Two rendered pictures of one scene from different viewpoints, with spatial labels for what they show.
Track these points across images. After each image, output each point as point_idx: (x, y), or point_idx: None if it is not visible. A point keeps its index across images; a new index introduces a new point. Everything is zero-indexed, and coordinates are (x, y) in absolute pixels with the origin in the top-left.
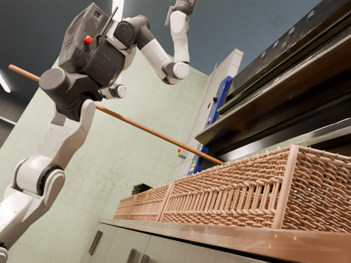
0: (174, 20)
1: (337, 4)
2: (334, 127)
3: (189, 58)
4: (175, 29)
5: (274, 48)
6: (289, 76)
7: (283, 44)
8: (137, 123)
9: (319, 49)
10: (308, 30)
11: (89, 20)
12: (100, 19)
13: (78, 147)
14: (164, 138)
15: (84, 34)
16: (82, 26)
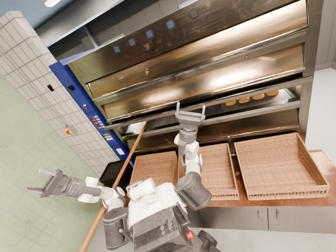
0: (195, 151)
1: (203, 28)
2: (237, 115)
3: None
4: (196, 152)
5: (132, 46)
6: (216, 104)
7: (145, 46)
8: (119, 178)
9: (203, 67)
10: (177, 43)
11: (184, 236)
12: (178, 223)
13: None
14: (129, 160)
15: (188, 240)
16: (188, 243)
